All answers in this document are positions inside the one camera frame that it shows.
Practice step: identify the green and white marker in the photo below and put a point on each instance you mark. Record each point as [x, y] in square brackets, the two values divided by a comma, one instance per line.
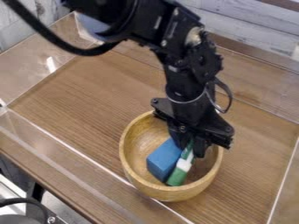
[182, 167]

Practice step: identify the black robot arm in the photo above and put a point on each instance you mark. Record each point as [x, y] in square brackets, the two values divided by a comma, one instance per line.
[165, 26]

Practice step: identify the brown wooden bowl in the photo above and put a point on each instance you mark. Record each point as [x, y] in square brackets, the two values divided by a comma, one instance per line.
[144, 134]

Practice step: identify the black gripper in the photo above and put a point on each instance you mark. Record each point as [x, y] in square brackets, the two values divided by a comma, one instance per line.
[194, 120]

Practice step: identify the black table frame bracket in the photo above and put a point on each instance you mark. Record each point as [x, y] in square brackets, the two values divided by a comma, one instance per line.
[40, 212]

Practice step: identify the clear acrylic tray wall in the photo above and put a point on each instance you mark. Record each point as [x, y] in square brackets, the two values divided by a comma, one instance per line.
[70, 104]

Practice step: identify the blue rectangular block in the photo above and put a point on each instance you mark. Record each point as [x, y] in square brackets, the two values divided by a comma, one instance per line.
[162, 160]

